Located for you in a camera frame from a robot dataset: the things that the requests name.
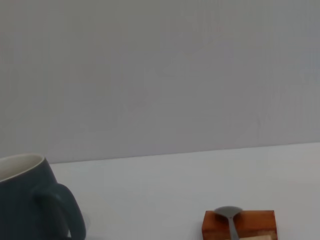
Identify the dark grey ceramic mug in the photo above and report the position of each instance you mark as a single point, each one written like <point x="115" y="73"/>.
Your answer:
<point x="17" y="205"/>

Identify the orange-brown wooden block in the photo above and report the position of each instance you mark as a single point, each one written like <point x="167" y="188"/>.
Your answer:
<point x="215" y="226"/>

